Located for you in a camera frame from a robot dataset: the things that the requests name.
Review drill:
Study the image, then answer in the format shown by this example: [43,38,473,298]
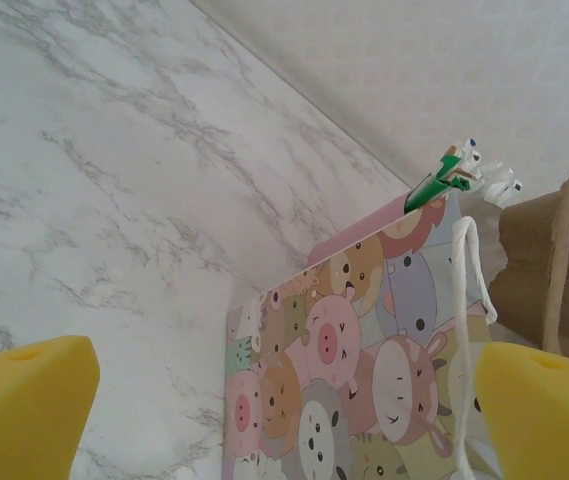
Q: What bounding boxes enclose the rear table edge strip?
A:
[186,0,418,191]

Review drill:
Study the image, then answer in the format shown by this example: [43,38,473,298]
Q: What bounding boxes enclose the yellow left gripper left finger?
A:
[0,334,102,480]

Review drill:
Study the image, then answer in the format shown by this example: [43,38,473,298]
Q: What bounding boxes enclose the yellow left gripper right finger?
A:
[472,342,569,480]

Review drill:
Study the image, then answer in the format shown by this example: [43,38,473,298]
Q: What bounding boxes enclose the cartoon animal print paper bag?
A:
[223,197,503,480]

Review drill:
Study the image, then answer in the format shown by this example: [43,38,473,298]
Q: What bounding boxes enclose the green paper sachets bunch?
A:
[402,153,471,211]

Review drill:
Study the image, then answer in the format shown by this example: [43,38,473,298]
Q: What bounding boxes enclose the brown pulp cup carrier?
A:
[486,159,569,374]

